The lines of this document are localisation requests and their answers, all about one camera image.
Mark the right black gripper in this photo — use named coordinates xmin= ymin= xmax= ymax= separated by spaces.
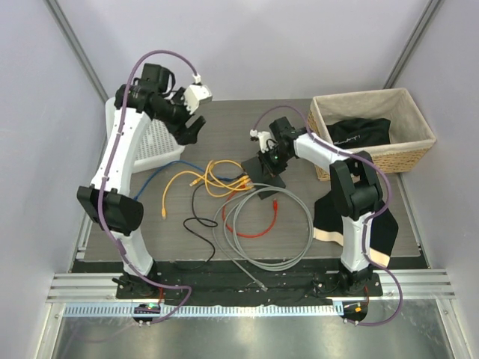
xmin=258 ymin=145 xmax=293 ymax=182

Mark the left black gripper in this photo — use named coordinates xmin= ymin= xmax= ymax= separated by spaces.
xmin=156 ymin=89 xmax=207 ymax=146

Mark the black network switch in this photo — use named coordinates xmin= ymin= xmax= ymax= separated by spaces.
xmin=241 ymin=156 xmax=287 ymax=200

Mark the blue ethernet cable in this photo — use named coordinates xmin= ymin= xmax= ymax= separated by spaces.
xmin=131 ymin=159 xmax=240 ymax=201

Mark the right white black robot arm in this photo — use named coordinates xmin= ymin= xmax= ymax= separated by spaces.
xmin=250 ymin=117 xmax=382 ymax=295

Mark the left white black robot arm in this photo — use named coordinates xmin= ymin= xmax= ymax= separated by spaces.
xmin=76 ymin=64 xmax=213 ymax=298

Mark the white perforated plastic basket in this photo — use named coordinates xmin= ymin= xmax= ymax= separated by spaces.
xmin=105 ymin=97 xmax=184 ymax=174

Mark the black cloth with beige stripe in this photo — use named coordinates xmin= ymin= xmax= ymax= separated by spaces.
xmin=313 ymin=193 xmax=399 ymax=267

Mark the black cloth in basket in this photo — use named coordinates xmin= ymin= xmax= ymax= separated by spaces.
xmin=326 ymin=118 xmax=391 ymax=150

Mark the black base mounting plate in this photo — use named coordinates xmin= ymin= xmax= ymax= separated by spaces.
xmin=115 ymin=269 xmax=383 ymax=300

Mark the wicker basket with liner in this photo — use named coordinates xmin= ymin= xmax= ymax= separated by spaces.
xmin=308 ymin=88 xmax=436 ymax=174

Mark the red ethernet cable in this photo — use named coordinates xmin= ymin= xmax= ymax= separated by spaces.
xmin=222 ymin=190 xmax=280 ymax=239

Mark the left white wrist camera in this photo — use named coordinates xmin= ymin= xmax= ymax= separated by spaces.
xmin=182 ymin=74 xmax=213 ymax=114

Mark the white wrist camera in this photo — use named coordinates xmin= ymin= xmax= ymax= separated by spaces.
xmin=249 ymin=129 xmax=276 ymax=153
xmin=182 ymin=74 xmax=213 ymax=114

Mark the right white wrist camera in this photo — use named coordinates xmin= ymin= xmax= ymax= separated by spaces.
xmin=249 ymin=129 xmax=276 ymax=153

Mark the short yellow ethernet cable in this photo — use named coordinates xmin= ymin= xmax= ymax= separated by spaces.
xmin=189 ymin=161 xmax=252 ymax=197

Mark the grey ethernet cable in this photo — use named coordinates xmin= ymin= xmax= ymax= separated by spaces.
xmin=212 ymin=188 xmax=314 ymax=293

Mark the long yellow ethernet cable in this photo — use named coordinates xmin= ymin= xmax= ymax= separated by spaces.
xmin=159 ymin=159 xmax=251 ymax=219

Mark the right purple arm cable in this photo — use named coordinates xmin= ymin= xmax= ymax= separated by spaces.
xmin=253 ymin=105 xmax=403 ymax=326

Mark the aluminium frame rail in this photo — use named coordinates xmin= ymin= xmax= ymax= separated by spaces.
xmin=47 ymin=269 xmax=456 ymax=318

